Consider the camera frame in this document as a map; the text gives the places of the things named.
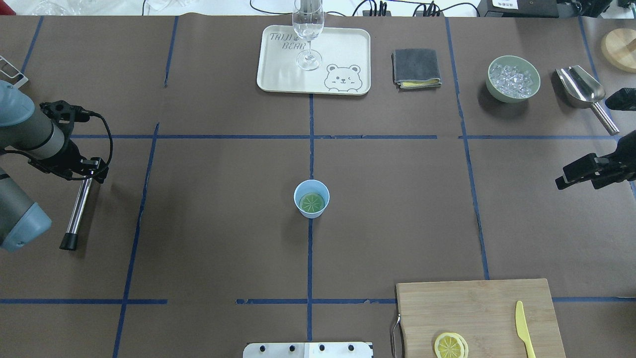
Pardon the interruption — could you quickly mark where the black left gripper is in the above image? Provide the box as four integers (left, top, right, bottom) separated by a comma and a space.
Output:
39, 100, 109, 185

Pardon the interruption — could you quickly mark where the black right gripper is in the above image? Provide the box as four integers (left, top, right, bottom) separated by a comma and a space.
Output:
555, 88, 636, 190

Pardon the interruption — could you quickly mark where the steel muddler black tip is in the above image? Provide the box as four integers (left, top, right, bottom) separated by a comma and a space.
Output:
59, 179, 93, 251

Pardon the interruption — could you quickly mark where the yellow lemon half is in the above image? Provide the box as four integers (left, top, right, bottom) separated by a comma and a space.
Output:
432, 332, 470, 358

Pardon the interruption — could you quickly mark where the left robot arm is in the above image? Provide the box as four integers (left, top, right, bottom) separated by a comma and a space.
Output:
0, 81, 114, 252

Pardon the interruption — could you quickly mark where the light blue paper cup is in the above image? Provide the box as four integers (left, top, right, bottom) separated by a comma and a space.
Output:
293, 179, 331, 219

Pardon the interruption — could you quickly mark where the metal ice scoop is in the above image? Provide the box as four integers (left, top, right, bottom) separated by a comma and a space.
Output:
555, 65, 620, 136

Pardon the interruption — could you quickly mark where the green bowl of ice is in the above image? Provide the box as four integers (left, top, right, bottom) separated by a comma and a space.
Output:
485, 55, 541, 103

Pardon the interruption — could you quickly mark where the wooden mug tree stand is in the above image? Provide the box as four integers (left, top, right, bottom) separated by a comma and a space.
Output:
601, 28, 636, 73

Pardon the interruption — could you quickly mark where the yellow plastic knife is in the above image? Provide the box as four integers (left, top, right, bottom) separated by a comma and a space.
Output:
515, 300, 536, 358

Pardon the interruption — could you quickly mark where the wooden cutting board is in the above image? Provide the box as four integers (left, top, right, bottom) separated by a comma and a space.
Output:
391, 278, 565, 358

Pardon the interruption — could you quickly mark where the grey folded cloth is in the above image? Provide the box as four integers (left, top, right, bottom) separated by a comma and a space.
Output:
392, 48, 442, 90

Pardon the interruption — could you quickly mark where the green lime slice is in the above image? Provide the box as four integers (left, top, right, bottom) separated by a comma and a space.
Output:
299, 192, 325, 214

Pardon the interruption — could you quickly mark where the cream bear serving tray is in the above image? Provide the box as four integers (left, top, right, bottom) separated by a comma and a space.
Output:
256, 25, 372, 95

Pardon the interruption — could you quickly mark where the clear wine glass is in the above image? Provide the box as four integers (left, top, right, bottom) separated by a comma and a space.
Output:
292, 0, 324, 71

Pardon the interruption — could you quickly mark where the black power strip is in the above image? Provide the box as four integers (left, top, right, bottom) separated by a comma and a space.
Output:
354, 0, 391, 16

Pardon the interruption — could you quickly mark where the white wire cup rack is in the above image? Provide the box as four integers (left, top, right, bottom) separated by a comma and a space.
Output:
0, 55, 29, 89

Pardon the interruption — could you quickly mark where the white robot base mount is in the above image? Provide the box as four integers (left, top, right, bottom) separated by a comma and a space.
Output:
242, 342, 374, 358

